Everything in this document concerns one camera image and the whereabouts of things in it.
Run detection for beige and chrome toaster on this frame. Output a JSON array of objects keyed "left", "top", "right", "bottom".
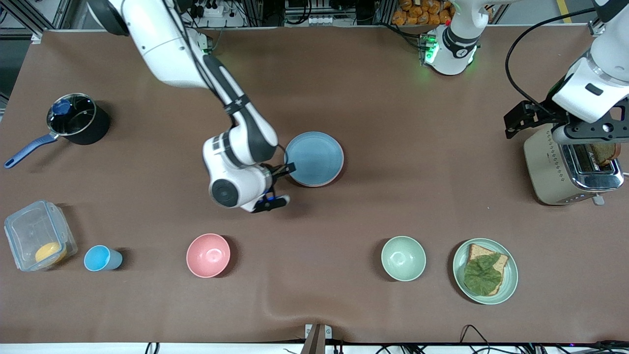
[{"left": 523, "top": 123, "right": 625, "bottom": 206}]

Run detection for orange snack packs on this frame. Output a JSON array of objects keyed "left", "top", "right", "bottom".
[{"left": 392, "top": 0, "right": 455, "bottom": 27}]

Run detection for bread slice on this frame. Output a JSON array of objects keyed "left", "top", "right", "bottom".
[{"left": 464, "top": 243, "right": 509, "bottom": 296}]

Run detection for blue plastic cup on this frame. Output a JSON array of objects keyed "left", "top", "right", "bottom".
[{"left": 84, "top": 245, "right": 123, "bottom": 272}]

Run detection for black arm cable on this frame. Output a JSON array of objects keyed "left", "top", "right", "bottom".
[{"left": 505, "top": 6, "right": 598, "bottom": 115}]

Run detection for aluminium frame profile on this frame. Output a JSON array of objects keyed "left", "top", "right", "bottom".
[{"left": 0, "top": 0, "right": 72, "bottom": 31}]

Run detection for green deep bowl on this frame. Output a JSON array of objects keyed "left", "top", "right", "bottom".
[{"left": 381, "top": 236, "right": 427, "bottom": 282}]

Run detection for pink deep bowl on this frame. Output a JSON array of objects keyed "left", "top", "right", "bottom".
[{"left": 186, "top": 233, "right": 231, "bottom": 279}]

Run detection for black floor cable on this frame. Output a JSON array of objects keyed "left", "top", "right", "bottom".
[{"left": 458, "top": 324, "right": 493, "bottom": 354}]

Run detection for green plate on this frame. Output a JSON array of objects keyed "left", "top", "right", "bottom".
[{"left": 453, "top": 238, "right": 519, "bottom": 305}]

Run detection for blue shallow bowl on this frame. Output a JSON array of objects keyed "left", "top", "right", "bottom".
[{"left": 284, "top": 131, "right": 344, "bottom": 186}]

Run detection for green lettuce leaf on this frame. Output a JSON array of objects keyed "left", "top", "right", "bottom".
[{"left": 463, "top": 253, "right": 503, "bottom": 296}]

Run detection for clear plastic food container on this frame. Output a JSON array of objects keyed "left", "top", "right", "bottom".
[{"left": 4, "top": 199, "right": 78, "bottom": 272}]

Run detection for brown toast slice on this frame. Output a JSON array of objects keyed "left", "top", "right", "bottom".
[{"left": 590, "top": 142, "right": 621, "bottom": 167}]

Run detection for yellow round food piece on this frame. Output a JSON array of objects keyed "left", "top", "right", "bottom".
[{"left": 34, "top": 242, "right": 67, "bottom": 265}]

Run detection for clear lid with blue seal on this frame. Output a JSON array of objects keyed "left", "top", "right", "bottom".
[{"left": 4, "top": 199, "right": 67, "bottom": 272}]

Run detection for black saucepan with blue handle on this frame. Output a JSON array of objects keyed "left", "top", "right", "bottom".
[{"left": 4, "top": 92, "right": 111, "bottom": 169}]

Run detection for glass lid with blue knob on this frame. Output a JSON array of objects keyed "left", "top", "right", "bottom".
[{"left": 47, "top": 93, "right": 96, "bottom": 137}]

